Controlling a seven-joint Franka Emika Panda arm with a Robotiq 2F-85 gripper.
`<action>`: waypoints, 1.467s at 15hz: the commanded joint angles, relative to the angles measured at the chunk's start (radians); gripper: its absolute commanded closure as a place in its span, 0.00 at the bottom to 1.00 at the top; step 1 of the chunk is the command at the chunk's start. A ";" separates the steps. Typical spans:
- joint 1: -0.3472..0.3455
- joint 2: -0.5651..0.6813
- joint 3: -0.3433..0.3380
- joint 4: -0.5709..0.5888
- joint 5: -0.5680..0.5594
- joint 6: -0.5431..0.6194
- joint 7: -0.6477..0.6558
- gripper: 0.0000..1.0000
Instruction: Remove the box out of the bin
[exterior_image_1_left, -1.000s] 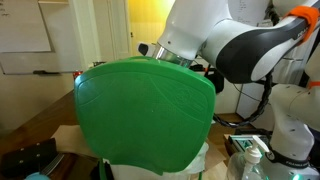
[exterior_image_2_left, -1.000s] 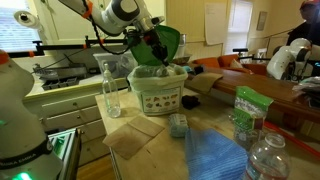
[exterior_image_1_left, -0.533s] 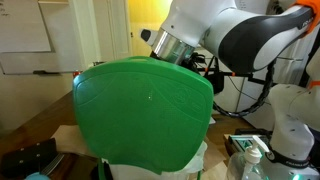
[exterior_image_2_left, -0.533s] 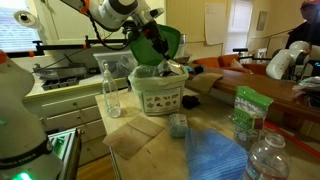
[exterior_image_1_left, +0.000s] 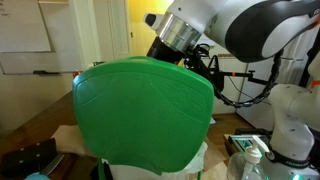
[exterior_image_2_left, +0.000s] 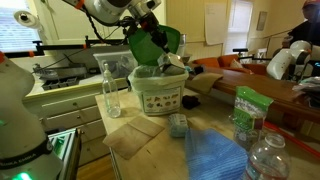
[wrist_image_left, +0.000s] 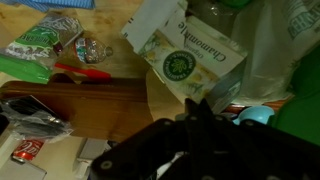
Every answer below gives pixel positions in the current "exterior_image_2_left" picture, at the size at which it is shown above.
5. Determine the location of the green snack bag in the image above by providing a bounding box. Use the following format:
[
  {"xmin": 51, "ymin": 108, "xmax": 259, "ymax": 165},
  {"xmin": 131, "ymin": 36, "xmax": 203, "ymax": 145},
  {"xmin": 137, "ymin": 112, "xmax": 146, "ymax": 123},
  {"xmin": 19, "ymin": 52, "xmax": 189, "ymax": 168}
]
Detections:
[{"xmin": 232, "ymin": 85, "xmax": 275, "ymax": 152}]

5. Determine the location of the beige pillow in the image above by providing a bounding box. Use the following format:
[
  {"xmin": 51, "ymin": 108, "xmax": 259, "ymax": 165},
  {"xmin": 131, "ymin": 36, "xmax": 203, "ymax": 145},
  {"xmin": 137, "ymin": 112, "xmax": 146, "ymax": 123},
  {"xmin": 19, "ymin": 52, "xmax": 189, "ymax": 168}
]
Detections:
[{"xmin": 229, "ymin": 58, "xmax": 245, "ymax": 70}]

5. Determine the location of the brown paper bag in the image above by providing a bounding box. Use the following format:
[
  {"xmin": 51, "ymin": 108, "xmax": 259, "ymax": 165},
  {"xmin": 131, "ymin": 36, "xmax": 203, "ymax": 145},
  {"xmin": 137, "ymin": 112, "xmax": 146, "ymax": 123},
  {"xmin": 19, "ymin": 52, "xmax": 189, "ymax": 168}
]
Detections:
[{"xmin": 189, "ymin": 71, "xmax": 225, "ymax": 95}]

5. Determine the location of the framed wall picture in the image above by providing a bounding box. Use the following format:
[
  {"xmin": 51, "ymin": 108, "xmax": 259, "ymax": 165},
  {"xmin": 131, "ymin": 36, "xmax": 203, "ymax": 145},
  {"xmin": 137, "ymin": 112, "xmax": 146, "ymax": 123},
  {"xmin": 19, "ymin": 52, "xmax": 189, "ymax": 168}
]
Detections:
[{"xmin": 256, "ymin": 10, "xmax": 269, "ymax": 32}]

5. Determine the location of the paper towel roll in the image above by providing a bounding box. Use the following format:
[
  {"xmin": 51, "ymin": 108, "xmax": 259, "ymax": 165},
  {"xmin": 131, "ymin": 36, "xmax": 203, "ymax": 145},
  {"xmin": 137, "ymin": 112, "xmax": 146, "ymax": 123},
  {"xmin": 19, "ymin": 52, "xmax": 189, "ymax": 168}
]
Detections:
[{"xmin": 12, "ymin": 9, "xmax": 44, "ymax": 33}]

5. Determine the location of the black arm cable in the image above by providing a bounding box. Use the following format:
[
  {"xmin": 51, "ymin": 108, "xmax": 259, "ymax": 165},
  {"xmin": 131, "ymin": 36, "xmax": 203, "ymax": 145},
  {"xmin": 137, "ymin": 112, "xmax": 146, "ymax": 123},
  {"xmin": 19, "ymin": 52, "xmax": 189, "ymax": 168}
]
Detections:
[{"xmin": 81, "ymin": 4, "xmax": 141, "ymax": 47}]

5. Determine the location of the black camera on tripod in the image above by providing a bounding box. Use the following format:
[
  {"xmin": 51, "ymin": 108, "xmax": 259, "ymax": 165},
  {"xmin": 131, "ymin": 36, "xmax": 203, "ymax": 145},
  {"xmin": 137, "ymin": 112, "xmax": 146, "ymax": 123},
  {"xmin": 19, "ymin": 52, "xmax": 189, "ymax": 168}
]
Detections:
[{"xmin": 232, "ymin": 47, "xmax": 250, "ymax": 58}]

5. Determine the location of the metal baking tray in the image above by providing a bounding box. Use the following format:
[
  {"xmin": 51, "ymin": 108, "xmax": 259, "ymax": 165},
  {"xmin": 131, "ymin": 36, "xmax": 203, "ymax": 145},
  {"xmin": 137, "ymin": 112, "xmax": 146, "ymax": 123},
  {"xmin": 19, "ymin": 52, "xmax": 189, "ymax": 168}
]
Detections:
[{"xmin": 179, "ymin": 54, "xmax": 193, "ymax": 66}]

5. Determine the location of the small black object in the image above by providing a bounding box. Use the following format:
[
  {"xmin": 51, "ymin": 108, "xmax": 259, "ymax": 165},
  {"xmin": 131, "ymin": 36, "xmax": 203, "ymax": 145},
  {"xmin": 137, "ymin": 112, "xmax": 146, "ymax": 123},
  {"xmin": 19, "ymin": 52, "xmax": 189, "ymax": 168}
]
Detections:
[{"xmin": 192, "ymin": 65, "xmax": 205, "ymax": 75}]

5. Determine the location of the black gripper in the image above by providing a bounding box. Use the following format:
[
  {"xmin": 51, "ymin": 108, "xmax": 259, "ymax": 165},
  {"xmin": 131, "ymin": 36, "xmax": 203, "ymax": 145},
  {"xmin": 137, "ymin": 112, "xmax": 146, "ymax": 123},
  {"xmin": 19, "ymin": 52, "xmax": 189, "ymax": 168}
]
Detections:
[{"xmin": 139, "ymin": 12, "xmax": 172, "ymax": 54}]

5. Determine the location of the bright white framed window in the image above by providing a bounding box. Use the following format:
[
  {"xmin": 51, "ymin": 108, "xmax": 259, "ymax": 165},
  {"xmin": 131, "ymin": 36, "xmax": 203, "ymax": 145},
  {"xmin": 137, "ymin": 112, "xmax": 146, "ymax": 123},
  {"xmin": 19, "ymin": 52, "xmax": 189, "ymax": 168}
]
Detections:
[{"xmin": 223, "ymin": 0, "xmax": 254, "ymax": 56}]

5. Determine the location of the dark wooden table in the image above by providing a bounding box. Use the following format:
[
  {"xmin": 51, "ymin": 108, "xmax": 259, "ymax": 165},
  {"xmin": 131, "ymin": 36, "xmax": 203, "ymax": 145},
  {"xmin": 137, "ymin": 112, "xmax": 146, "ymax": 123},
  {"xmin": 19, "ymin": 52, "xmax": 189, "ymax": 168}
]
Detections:
[{"xmin": 184, "ymin": 65, "xmax": 320, "ymax": 125}]

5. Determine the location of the aluminium frame with green light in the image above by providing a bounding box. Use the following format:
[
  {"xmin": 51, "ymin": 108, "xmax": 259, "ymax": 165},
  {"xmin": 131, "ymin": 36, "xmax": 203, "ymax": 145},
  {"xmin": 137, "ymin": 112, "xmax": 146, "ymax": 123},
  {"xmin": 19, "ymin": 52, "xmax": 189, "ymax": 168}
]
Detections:
[{"xmin": 47, "ymin": 127, "xmax": 83, "ymax": 180}]

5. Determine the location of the metal sink tray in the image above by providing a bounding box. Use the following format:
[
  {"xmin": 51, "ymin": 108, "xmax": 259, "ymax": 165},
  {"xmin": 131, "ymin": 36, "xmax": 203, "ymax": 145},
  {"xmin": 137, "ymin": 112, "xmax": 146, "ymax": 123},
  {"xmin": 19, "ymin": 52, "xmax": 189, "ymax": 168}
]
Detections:
[{"xmin": 32, "ymin": 62, "xmax": 90, "ymax": 82}]

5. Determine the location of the brown paper napkin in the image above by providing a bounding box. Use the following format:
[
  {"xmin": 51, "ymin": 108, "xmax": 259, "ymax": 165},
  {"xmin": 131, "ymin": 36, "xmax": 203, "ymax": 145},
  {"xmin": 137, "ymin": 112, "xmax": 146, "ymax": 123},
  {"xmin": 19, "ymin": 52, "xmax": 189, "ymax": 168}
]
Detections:
[{"xmin": 102, "ymin": 115, "xmax": 166, "ymax": 161}]

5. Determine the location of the white wall poster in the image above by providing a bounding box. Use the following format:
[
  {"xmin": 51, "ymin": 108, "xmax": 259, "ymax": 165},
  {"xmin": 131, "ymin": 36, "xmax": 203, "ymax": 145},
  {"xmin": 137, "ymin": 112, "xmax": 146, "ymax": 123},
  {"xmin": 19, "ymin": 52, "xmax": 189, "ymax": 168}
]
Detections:
[{"xmin": 203, "ymin": 2, "xmax": 228, "ymax": 46}]

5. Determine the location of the person in red cap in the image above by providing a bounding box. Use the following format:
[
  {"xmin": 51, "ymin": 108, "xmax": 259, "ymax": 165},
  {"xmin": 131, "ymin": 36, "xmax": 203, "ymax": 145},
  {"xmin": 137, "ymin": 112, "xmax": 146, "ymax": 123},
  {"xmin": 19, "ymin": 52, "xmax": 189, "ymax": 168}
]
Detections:
[{"xmin": 281, "ymin": 0, "xmax": 320, "ymax": 48}]

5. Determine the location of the green plastic bin lid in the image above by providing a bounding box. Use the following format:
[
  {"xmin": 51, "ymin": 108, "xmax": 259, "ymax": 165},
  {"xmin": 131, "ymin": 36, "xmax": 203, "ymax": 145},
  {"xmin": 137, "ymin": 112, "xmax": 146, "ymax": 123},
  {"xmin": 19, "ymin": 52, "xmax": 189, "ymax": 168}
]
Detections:
[{"xmin": 127, "ymin": 24, "xmax": 182, "ymax": 67}]

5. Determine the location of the cream drawer cabinet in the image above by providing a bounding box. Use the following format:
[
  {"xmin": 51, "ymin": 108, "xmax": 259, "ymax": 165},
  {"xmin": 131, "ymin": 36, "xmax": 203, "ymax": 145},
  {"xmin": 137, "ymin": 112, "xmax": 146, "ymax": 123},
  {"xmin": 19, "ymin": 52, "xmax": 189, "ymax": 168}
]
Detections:
[{"xmin": 22, "ymin": 78, "xmax": 131, "ymax": 168}]

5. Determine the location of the metal pot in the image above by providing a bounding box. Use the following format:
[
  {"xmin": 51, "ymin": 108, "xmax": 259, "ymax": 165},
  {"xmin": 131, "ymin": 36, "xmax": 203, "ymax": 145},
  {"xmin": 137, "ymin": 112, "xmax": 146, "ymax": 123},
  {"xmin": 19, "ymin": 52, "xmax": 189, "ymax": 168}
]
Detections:
[{"xmin": 176, "ymin": 33, "xmax": 187, "ymax": 58}]

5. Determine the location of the clear plastic container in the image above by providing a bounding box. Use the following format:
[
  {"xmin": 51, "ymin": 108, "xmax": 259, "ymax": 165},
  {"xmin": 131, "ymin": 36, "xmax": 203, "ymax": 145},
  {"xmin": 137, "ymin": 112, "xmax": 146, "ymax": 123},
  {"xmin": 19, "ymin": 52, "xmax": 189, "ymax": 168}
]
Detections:
[{"xmin": 92, "ymin": 50, "xmax": 138, "ymax": 80}]

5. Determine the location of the white compost bin with liner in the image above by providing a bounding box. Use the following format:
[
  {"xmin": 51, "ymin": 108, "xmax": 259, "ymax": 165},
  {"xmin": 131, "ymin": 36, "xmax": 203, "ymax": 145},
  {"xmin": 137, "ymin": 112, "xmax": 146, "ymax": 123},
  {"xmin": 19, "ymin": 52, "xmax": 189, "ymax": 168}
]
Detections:
[{"xmin": 127, "ymin": 64, "xmax": 190, "ymax": 117}]

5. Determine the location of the clear pump bottle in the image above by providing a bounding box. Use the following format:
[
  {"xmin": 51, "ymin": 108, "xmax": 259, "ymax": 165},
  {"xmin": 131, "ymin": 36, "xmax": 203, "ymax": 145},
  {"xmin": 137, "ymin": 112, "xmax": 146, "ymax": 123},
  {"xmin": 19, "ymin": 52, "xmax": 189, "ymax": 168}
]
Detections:
[{"xmin": 101, "ymin": 62, "xmax": 122, "ymax": 119}]

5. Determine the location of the black ice tray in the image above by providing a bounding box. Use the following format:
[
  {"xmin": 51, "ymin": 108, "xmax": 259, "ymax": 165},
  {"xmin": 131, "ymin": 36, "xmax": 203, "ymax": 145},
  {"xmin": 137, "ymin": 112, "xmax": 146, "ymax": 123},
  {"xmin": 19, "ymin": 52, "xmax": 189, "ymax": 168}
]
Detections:
[{"xmin": 40, "ymin": 76, "xmax": 81, "ymax": 92}]

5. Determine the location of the grey silver box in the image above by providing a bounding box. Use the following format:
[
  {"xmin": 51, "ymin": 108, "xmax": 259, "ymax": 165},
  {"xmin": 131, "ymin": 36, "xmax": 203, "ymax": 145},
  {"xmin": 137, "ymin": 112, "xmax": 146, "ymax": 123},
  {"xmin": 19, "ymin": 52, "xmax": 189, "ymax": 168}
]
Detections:
[{"xmin": 156, "ymin": 51, "xmax": 187, "ymax": 76}]

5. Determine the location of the window with blinds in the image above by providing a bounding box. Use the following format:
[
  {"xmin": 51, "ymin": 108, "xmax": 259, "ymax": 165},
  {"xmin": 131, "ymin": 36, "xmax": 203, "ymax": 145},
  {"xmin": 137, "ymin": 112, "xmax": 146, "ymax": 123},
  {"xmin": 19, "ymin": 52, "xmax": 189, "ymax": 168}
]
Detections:
[{"xmin": 0, "ymin": 0, "xmax": 42, "ymax": 53}]

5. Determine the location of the blue cloth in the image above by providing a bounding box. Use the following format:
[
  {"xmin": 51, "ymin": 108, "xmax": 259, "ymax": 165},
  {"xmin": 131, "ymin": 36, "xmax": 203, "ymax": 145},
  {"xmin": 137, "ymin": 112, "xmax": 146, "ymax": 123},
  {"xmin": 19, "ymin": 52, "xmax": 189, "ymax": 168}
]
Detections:
[{"xmin": 183, "ymin": 127, "xmax": 250, "ymax": 180}]

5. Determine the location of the orange sofa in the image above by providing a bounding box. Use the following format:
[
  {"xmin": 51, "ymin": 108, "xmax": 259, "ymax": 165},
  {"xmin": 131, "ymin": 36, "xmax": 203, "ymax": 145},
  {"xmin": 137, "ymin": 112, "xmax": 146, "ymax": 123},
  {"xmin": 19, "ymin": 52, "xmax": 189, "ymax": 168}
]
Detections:
[{"xmin": 192, "ymin": 53, "xmax": 269, "ymax": 76}]

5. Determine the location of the black clamp bar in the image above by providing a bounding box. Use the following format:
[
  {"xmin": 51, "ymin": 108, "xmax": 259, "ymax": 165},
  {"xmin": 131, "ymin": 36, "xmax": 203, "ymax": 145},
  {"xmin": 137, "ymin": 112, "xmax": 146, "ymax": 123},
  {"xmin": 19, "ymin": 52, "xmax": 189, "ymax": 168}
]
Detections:
[{"xmin": 9, "ymin": 35, "xmax": 128, "ymax": 58}]

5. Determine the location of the small black cloth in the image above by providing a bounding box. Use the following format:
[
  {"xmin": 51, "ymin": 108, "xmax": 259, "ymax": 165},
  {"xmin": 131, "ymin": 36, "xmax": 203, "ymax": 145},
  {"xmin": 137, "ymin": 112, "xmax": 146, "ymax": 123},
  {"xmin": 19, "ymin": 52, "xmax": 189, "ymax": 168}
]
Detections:
[{"xmin": 181, "ymin": 94, "xmax": 202, "ymax": 111}]

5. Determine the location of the clear plastic jar white lid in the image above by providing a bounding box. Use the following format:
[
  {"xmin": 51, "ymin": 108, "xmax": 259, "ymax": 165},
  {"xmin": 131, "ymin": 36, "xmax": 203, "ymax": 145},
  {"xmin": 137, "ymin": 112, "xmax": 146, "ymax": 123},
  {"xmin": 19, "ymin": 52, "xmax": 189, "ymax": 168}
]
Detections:
[{"xmin": 244, "ymin": 132, "xmax": 293, "ymax": 180}]

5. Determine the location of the crumpled plastic bag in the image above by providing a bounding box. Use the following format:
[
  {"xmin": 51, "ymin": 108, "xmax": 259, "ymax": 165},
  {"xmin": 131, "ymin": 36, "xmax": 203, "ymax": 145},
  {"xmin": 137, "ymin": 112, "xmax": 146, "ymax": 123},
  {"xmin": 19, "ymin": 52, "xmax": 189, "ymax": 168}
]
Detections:
[{"xmin": 291, "ymin": 75, "xmax": 320, "ymax": 95}]

